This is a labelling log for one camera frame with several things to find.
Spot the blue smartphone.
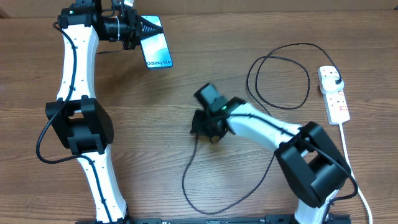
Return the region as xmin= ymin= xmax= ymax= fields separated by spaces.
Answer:
xmin=141 ymin=32 xmax=173 ymax=69

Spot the black charging cable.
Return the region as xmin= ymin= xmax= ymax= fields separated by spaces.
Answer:
xmin=182 ymin=42 xmax=343 ymax=215

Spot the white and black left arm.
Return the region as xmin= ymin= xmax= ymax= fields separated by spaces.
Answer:
xmin=45 ymin=1 xmax=173 ymax=223

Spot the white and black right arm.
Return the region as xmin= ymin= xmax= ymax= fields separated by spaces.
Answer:
xmin=190 ymin=83 xmax=358 ymax=223

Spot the white charger adapter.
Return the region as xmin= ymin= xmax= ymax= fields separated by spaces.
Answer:
xmin=320 ymin=77 xmax=345 ymax=94

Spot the white power strip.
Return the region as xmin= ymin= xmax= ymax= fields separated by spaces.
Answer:
xmin=318 ymin=65 xmax=350 ymax=125

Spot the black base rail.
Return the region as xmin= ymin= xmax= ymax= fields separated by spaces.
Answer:
xmin=74 ymin=213 xmax=352 ymax=224

